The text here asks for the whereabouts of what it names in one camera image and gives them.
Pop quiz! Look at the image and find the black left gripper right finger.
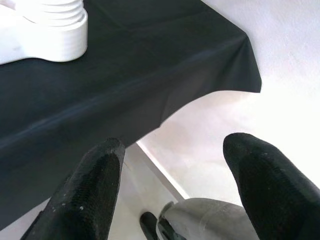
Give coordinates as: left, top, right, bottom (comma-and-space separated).
222, 132, 320, 240

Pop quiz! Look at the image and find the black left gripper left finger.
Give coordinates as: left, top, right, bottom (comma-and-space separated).
21, 137, 126, 240

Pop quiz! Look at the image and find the white plastic table leg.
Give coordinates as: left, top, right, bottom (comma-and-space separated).
13, 0, 87, 27

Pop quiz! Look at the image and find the white plastic children table top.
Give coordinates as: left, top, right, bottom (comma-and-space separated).
0, 4, 89, 65

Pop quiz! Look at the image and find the black tablecloth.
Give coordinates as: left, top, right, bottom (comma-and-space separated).
0, 0, 263, 230

